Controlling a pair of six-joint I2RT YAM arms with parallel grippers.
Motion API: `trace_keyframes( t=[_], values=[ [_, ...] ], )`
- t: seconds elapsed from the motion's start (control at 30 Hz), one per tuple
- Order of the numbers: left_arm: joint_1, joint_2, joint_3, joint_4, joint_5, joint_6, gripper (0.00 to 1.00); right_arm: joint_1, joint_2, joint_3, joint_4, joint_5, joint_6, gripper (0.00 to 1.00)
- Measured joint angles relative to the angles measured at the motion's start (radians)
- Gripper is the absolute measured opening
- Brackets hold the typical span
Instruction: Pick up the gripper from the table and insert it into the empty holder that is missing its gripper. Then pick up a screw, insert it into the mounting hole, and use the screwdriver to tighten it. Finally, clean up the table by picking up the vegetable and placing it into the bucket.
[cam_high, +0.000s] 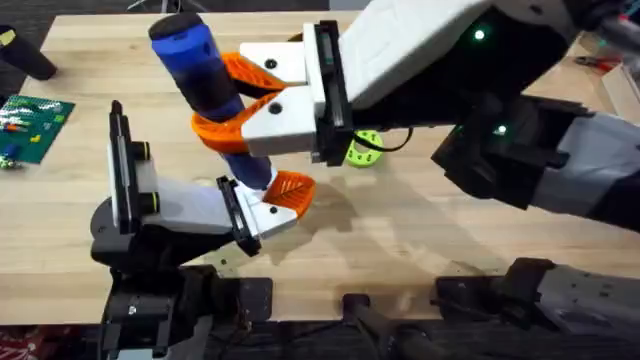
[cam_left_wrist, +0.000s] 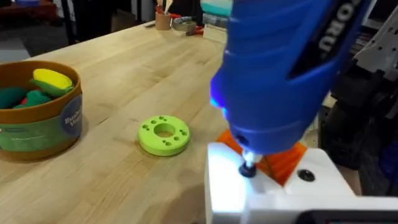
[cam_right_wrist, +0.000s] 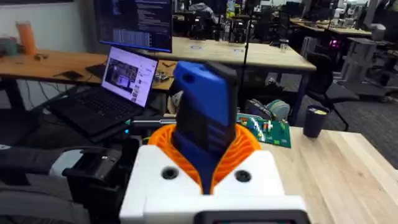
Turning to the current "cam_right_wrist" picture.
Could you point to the blue electric screwdriver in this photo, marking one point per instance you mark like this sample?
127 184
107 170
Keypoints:
203 112

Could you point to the dark cup with yellow lid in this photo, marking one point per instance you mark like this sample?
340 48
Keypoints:
314 121

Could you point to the wooden desk with black legs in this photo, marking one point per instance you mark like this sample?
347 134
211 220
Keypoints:
46 67

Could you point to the thin black stand pole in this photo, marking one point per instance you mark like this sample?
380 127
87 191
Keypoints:
246 46

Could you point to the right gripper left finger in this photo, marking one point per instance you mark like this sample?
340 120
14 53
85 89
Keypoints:
155 174

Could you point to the black open laptop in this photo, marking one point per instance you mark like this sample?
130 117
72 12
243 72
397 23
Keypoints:
109 96

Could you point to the long wooden work table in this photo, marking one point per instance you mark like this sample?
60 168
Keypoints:
248 54

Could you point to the large black computer monitor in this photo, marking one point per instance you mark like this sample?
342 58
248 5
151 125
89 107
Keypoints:
136 25

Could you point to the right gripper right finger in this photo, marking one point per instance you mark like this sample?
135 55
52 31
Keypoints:
258 168

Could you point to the green circuit board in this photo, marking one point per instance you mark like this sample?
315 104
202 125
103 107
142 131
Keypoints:
273 132

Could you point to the grey tape roll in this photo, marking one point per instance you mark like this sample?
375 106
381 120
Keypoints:
278 109

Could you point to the black office chair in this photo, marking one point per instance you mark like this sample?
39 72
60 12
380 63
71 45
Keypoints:
329 87

